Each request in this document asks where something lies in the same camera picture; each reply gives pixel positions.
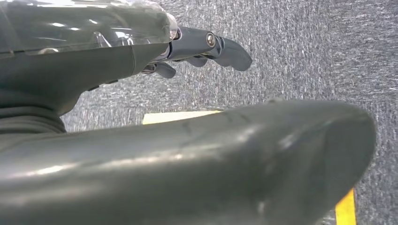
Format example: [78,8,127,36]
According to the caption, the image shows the yellow floor tape square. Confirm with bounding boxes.
[142,110,357,225]

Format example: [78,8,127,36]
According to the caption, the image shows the robot left arm ribbed sleeve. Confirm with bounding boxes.
[0,105,68,135]

